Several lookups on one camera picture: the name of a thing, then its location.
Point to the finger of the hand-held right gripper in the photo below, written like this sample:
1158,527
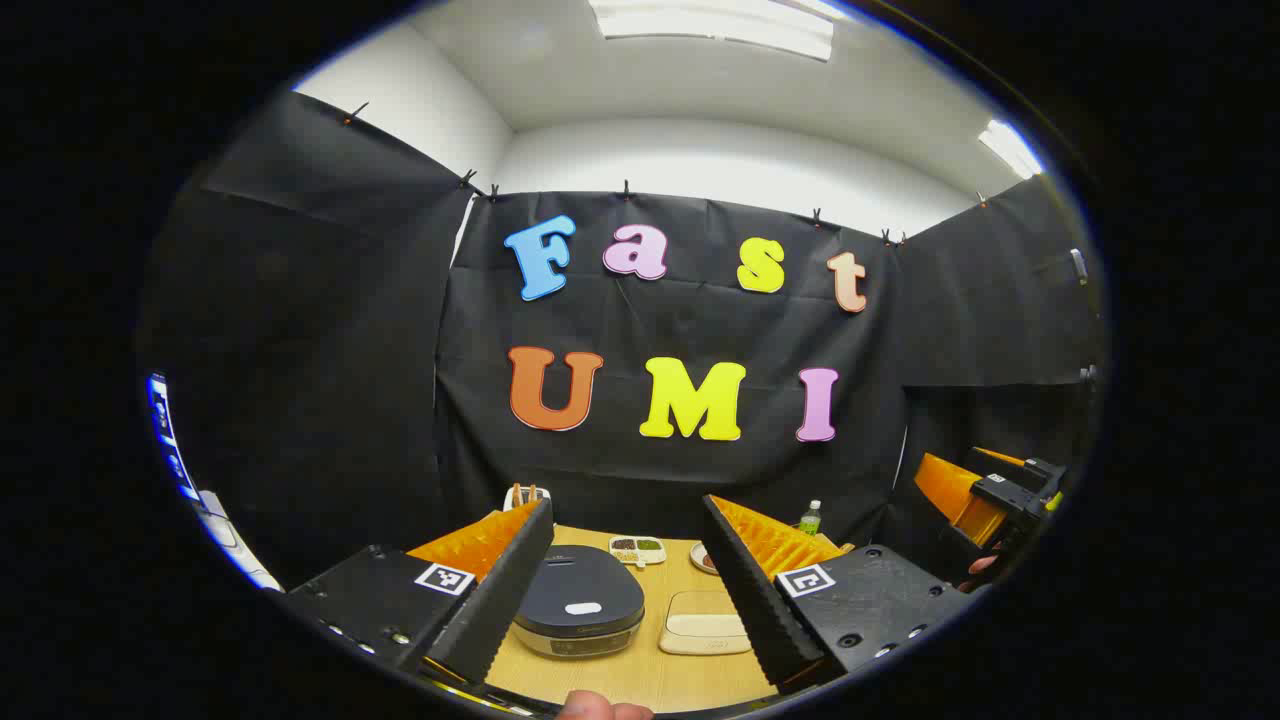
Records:
950,495
1000,458

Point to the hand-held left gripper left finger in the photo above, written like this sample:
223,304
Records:
510,590

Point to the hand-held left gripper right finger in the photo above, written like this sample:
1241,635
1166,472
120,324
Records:
750,600

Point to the dark grey rice cooker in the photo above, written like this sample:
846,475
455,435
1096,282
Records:
580,590

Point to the white chopstick holder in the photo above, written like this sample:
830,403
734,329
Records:
525,507

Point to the white round plate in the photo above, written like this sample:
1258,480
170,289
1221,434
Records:
700,558

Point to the green drink bottle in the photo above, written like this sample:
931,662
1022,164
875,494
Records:
810,522

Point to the white divided dish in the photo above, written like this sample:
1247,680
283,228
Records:
637,548

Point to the white desk equipment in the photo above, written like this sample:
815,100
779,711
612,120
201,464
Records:
235,545

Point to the black backdrop cloth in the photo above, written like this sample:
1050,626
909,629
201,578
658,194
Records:
350,350

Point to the small ceiling light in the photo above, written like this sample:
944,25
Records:
1010,148

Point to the computer monitor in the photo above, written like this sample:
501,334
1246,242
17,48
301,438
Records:
168,440

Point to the long ceiling light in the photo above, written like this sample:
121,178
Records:
715,30

